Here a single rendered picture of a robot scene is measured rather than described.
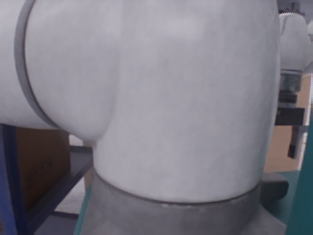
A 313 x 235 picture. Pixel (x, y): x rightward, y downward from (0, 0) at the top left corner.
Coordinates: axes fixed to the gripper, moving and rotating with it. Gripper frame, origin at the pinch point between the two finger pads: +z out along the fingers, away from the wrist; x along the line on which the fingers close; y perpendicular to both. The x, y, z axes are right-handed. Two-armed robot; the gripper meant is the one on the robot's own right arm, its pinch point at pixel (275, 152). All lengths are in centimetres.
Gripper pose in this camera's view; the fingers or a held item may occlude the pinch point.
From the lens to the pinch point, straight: 66.6
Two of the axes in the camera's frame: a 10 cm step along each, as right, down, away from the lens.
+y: 1.6, 1.7, -9.7
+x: 9.9, 0.2, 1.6
